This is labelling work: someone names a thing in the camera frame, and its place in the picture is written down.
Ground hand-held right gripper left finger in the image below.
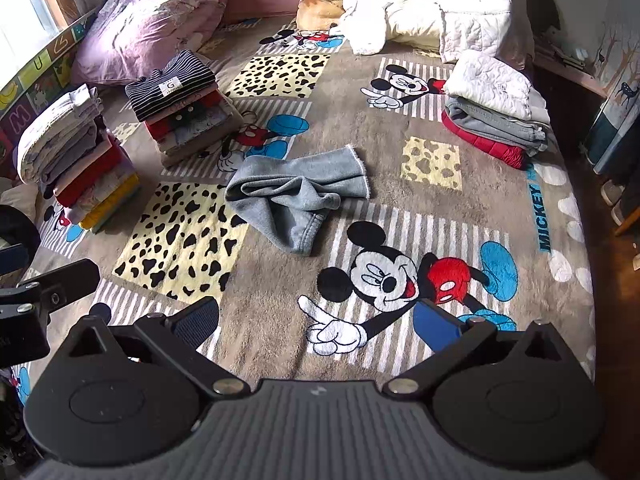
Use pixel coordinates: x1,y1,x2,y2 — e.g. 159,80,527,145
65,296,251,401

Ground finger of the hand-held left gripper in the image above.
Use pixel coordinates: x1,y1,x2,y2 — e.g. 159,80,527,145
0,244,31,276
14,258,102,312

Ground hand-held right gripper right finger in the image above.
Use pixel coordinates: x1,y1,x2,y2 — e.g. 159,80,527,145
382,299,576,401

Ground grey pants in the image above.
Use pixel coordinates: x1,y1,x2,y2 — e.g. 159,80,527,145
225,144,372,257

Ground tall stack of folded clothes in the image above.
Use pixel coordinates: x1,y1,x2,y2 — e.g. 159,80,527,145
14,82,142,233

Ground clothes stack with striped top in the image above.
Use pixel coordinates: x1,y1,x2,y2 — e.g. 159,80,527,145
124,49,245,167

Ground dark cloth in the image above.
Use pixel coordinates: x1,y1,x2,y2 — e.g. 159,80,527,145
0,204,42,261

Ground folded grey sweatpants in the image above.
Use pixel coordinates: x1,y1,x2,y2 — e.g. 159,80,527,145
445,97,551,157

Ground white slipper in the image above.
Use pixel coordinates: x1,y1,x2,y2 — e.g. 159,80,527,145
599,179,626,207

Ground cartoon mouse printed blanket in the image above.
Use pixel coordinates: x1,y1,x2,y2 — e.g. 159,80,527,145
20,10,598,386

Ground white quilted jacket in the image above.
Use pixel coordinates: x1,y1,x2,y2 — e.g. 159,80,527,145
444,50,551,122

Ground window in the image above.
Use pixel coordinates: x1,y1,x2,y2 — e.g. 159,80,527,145
0,0,68,86

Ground purple floral pillow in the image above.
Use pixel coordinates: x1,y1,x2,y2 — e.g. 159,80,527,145
70,0,231,86

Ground pink bedside shelf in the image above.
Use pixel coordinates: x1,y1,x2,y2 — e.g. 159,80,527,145
534,25,603,98

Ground white quilted comforter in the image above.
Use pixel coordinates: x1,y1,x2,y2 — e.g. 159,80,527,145
340,0,536,64

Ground alphabet foam wall mat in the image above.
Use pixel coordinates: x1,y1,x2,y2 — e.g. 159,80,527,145
0,7,101,161

